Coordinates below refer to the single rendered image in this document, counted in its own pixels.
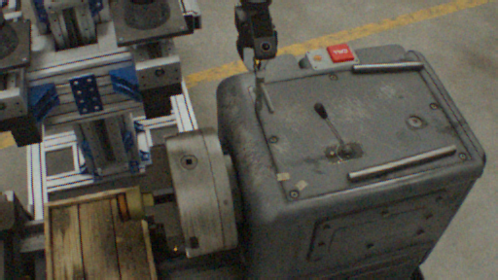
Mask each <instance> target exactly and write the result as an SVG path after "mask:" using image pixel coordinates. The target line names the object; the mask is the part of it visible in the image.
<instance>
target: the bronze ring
mask: <svg viewBox="0 0 498 280"><path fill-rule="evenodd" d="M116 201H117V206H118V210H119V215H120V221H121V222H122V223H123V222H129V221H130V220H132V221H133V222H136V221H141V220H144V221H147V219H146V215H145V209H144V207H149V206H152V205H156V203H155V199H154V195H153V192H145V193H141V190H140V186H139V185H138V187H135V188H131V189H127V190H126V192H117V193H116Z"/></svg>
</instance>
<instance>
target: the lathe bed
mask: <svg viewBox="0 0 498 280"><path fill-rule="evenodd" d="M30 222H31V223H30ZM21 228H22V230H23V233H24V236H25V238H22V239H21V240H20V264H21V268H22V270H21V275H20V277H21V280H36V279H37V280H43V279H44V278H45V279H44V280H48V275H46V274H47V273H46V270H47V256H46V244H45V219H39V220H35V221H28V222H24V225H23V226H21ZM149 232H150V239H151V244H152V250H153V255H154V252H155V250H156V254H158V256H155V255H154V259H155V266H156V272H157V276H158V280H175V279H176V280H181V279H182V280H248V279H249V278H250V275H249V272H248V269H247V266H246V263H245V262H242V258H241V254H240V251H241V249H242V248H238V245H237V247H236V248H233V249H229V250H226V251H223V252H215V253H210V254H207V255H203V256H196V257H191V258H188V256H187V253H186V249H185V245H184V243H182V244H183V245H181V244H177V245H179V246H180V247H179V248H177V249H178V250H177V251H174V249H175V248H174V246H175V247H176V245H174V246H170V249H169V247H168V242H167V239H166V234H165V233H161V234H158V233H157V229H156V226H155V225H153V226H149ZM40 235H42V236H40ZM29 236H30V238H29ZM35 236H36V237H35ZM37 236H38V238H37ZM31 237H32V238H31ZM42 237H43V239H41V238H42ZM29 239H30V240H29ZM26 240H27V241H26ZM37 241H38V242H37ZM157 241H158V242H157ZM32 242H33V243H32ZM23 243H24V244H23ZM31 243H32V244H31ZM160 243H161V244H162V245H161V244H160ZM157 244H160V245H157ZM22 245H23V247H22ZM26 246H27V248H26ZM44 246H45V248H44ZM155 246H156V247H157V249H156V247H155ZM35 248H36V249H35ZM171 248H172V249H173V250H171ZM31 249H32V250H31ZM30 250H31V251H30ZM162 250H163V251H164V252H165V253H169V254H168V255H166V256H164V255H163V253H162ZM180 252H182V253H180ZM42 253H43V254H42ZM172 253H173V254H175V257H174V255H173V254H172ZM177 253H178V255H177ZM180 254H181V255H182V254H183V256H181V255H180ZM172 255H173V256H172ZM176 255H177V256H176ZM33 256H34V257H35V258H34V257H33ZM38 258H39V259H38ZM164 258H167V260H163V259H164ZM37 259H38V260H39V261H38V260H37ZM173 259H174V260H173ZM35 261H37V262H35ZM158 261H159V262H158ZM36 263H38V264H36ZM40 265H41V266H40ZM39 266H40V267H39ZM31 267H34V268H33V269H32V271H31ZM177 270H178V271H179V273H178V272H177ZM180 270H181V271H180ZM40 272H41V273H40ZM42 272H45V273H42ZM28 273H29V277H30V276H31V278H30V279H27V278H26V276H27V274H28ZM174 273H175V274H174ZM176 273H177V274H176ZM173 274H174V275H173ZM178 274H181V275H178ZM185 274H186V275H185ZM38 275H40V276H38ZM175 275H177V276H175ZM45 276H46V277H45ZM174 276H175V278H174Z"/></svg>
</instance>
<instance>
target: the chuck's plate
mask: <svg viewBox="0 0 498 280"><path fill-rule="evenodd" d="M199 130H200V132H201V135H202V137H203V140H204V145H205V149H206V152H207V154H208V158H209V162H210V166H211V169H212V174H213V182H214V186H215V191H216V194H217V199H218V204H219V209H220V214H221V221H222V227H223V242H224V251H226V250H229V249H233V248H236V247H237V245H238V238H237V221H236V215H235V210H234V204H233V199H232V194H231V185H230V181H229V173H228V169H227V167H226V162H225V159H224V156H223V153H222V149H221V144H220V141H219V138H218V136H217V134H216V131H215V129H214V128H213V127H212V126H210V127H206V128H199Z"/></svg>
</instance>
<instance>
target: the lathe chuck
mask: <svg viewBox="0 0 498 280"><path fill-rule="evenodd" d="M168 136H175V137H171V138H168ZM164 137H166V138H164ZM163 142H164V144H165V147H166V151H167V156H168V166H169V170H170V175H171V180H172V184H173V188H172V189H173V192H174V193H175V196H176V202H177V206H178V213H179V219H180V224H181V227H182V230H183V236H184V240H185V239H186V240H187V239H190V237H195V238H197V242H198V245H196V247H195V248H192V247H189V248H186V243H184V245H185V249H186V253H187V256H188V258H191V257H196V256H203V255H207V254H210V253H215V252H223V251H224V242H223V227H222V221H221V214H220V209H219V204H218V199H217V194H216V191H215V186H214V182H213V174H212V169H211V166H210V162H209V158H208V154H207V152H206V149H205V145H204V140H203V137H202V135H201V132H200V130H199V129H198V128H196V129H191V130H186V131H182V132H176V133H172V134H167V135H164V136H163ZM187 156H192V157H194V158H195V159H196V166H195V167H190V168H189V167H184V166H183V163H182V161H183V158H184V157H187Z"/></svg>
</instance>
